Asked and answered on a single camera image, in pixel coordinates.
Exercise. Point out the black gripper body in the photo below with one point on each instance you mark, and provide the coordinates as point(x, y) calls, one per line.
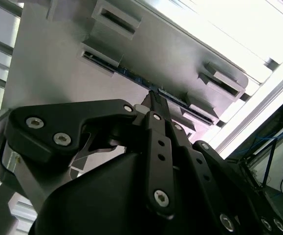
point(94, 203)

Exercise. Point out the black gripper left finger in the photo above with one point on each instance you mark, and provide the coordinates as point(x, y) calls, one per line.
point(58, 122)

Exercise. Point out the blue RAM stick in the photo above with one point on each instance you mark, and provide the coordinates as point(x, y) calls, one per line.
point(141, 79)

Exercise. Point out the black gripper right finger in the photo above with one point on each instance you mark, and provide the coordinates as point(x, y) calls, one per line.
point(204, 166)

